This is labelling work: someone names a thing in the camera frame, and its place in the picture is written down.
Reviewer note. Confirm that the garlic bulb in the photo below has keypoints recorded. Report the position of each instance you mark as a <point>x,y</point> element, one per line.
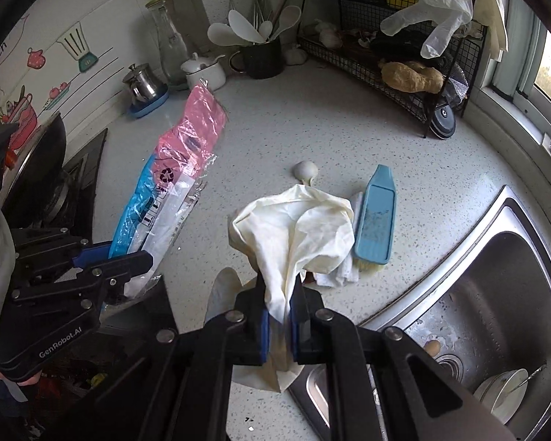
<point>331,37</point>
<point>321,25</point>
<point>296,55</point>

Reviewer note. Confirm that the fruit bowl wall sticker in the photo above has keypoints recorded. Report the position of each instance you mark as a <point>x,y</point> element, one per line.
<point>57,96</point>

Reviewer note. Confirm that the white cloth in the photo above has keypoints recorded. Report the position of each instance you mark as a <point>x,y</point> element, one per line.
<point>337,275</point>

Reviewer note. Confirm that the steel chopsticks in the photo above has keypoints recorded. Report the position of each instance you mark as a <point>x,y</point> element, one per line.
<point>257,9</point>

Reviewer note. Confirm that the white lidded sugar bowl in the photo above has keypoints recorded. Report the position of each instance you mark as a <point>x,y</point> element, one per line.
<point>206,73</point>

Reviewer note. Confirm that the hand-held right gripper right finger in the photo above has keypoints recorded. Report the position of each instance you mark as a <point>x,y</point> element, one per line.
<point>296,326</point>

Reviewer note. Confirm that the clear disposable glove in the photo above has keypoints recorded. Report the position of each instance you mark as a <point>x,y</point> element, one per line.
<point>445,4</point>

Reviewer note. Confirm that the steel oil pot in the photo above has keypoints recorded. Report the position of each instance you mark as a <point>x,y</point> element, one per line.
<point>142,83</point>

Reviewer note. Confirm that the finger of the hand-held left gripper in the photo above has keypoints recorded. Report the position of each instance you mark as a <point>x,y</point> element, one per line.
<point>92,250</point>
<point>119,266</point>

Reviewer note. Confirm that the black wok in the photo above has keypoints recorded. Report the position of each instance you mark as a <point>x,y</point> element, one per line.
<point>36,170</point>

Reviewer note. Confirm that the tall glass bottle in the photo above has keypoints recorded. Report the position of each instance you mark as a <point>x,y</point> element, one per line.
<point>167,46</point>

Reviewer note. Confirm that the blue scrubbing brush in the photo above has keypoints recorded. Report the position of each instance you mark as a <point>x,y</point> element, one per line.
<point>376,220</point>

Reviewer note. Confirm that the pink blue plastic bag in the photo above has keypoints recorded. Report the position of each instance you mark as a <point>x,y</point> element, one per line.
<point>188,133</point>

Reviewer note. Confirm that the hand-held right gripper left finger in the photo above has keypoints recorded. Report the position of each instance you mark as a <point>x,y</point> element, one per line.
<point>264,330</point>

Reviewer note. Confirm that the dark green mug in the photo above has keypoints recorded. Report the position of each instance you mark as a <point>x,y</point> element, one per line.
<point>264,59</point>

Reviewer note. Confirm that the blender wall sticker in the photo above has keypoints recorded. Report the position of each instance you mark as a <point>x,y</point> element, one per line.
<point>78,46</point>

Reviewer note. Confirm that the black round gadget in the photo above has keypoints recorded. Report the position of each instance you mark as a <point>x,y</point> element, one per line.
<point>442,121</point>

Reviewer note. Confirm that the red pot wall sticker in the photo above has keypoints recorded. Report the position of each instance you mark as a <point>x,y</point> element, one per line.
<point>20,117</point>

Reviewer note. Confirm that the ginger root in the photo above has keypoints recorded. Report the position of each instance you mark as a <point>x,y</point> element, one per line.
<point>408,76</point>

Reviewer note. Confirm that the white plastic spoon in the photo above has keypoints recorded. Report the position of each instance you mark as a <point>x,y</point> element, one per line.
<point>304,170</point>

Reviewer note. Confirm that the black gas stove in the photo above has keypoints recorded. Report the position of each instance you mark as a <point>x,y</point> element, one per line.
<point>85,165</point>

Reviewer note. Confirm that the white rice paddle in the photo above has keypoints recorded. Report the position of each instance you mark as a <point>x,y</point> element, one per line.
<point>289,18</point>
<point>220,34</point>
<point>243,25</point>

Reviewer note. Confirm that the steel sink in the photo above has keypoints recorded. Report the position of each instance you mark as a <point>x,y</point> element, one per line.
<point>486,294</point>

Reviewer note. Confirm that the blue saucer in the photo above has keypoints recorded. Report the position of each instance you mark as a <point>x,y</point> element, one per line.
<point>154,104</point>

